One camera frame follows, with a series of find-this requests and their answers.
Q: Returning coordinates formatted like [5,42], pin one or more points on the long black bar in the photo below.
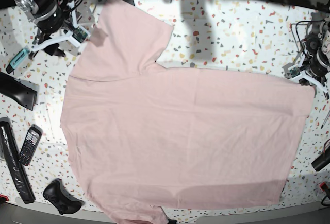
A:
[16,169]

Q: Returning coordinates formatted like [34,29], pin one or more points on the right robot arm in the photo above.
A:
[42,4]

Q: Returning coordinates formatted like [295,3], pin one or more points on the black game controller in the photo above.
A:
[58,197]

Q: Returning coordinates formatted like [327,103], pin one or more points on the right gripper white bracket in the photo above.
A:
[56,23]

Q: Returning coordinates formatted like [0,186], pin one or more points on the black remote control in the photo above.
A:
[30,144]

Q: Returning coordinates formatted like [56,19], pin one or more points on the small red black clip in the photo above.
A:
[323,186]

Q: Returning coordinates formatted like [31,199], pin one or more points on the black cylinder with wires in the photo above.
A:
[323,159]

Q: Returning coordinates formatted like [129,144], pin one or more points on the teal highlighter marker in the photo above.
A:
[17,59]

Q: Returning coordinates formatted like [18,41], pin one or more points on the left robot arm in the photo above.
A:
[314,44]

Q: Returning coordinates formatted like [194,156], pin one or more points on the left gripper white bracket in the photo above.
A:
[310,71]

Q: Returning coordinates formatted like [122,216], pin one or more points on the pink T-shirt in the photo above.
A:
[142,137]

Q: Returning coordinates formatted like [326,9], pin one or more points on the black stapler tool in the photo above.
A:
[23,95]

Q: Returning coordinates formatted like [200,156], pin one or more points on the grey pen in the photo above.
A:
[325,120]

